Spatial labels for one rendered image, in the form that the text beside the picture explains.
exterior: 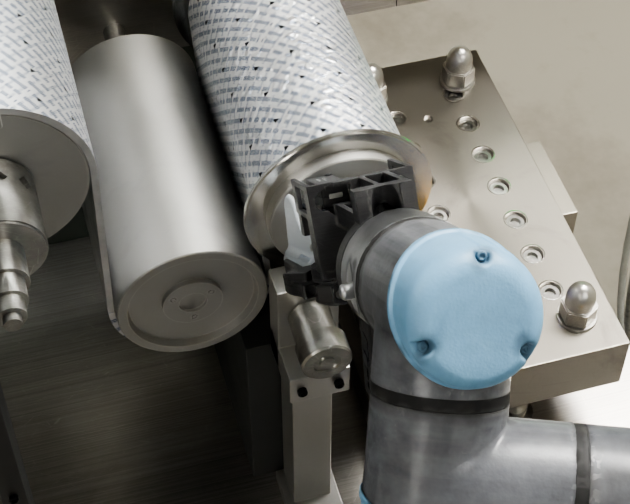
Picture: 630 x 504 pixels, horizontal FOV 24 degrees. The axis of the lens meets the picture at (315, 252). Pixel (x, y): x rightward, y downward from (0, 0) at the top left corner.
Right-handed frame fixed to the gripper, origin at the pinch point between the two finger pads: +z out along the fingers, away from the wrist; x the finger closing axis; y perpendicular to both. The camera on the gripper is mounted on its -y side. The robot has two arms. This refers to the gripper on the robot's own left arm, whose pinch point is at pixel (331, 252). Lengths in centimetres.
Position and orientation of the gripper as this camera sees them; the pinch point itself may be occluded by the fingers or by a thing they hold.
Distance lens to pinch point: 106.7
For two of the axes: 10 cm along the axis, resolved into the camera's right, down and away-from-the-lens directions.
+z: -2.1, -1.5, 9.7
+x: -9.6, 2.1, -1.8
